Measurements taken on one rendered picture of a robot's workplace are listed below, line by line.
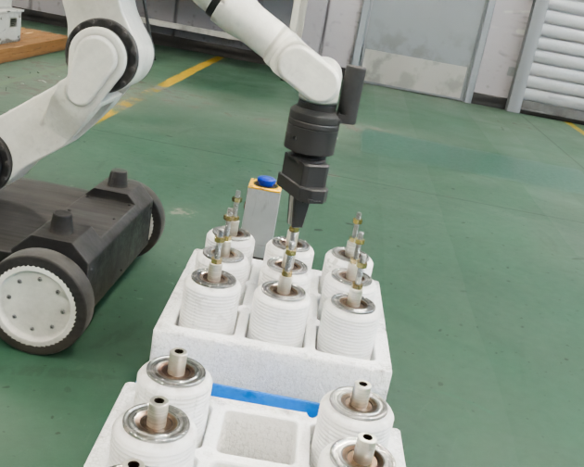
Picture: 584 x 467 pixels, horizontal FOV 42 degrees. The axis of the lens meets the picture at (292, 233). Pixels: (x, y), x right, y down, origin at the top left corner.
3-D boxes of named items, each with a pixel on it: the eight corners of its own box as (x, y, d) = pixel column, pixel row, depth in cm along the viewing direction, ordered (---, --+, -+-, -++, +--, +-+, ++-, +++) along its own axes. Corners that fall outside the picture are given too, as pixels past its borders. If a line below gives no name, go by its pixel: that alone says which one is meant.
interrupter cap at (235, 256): (239, 249, 143) (240, 246, 143) (247, 266, 136) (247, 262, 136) (199, 246, 141) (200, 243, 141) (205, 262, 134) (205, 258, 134)
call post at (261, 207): (225, 320, 171) (247, 187, 161) (230, 307, 177) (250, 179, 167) (257, 325, 171) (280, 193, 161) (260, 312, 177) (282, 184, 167)
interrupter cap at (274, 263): (304, 279, 135) (305, 275, 134) (262, 271, 135) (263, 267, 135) (310, 265, 142) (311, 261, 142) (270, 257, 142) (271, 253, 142)
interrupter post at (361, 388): (349, 410, 96) (354, 386, 95) (349, 399, 99) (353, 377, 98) (367, 412, 96) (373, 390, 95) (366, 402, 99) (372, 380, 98)
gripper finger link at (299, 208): (287, 226, 135) (293, 193, 133) (303, 226, 136) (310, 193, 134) (291, 229, 134) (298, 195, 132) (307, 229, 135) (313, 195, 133)
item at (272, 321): (274, 368, 139) (291, 278, 134) (303, 396, 132) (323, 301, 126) (229, 376, 134) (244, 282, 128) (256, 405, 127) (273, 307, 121)
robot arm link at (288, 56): (323, 112, 124) (257, 60, 122) (325, 104, 132) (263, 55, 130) (349, 80, 122) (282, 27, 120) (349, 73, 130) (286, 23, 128)
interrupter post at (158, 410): (143, 429, 85) (146, 404, 84) (147, 418, 87) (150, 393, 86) (164, 433, 85) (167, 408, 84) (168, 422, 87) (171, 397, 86)
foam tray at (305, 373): (141, 424, 128) (153, 329, 122) (184, 324, 165) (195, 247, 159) (370, 465, 128) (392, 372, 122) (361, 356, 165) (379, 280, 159)
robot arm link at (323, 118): (285, 126, 126) (297, 57, 122) (290, 116, 136) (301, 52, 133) (352, 139, 126) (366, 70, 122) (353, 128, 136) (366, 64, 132)
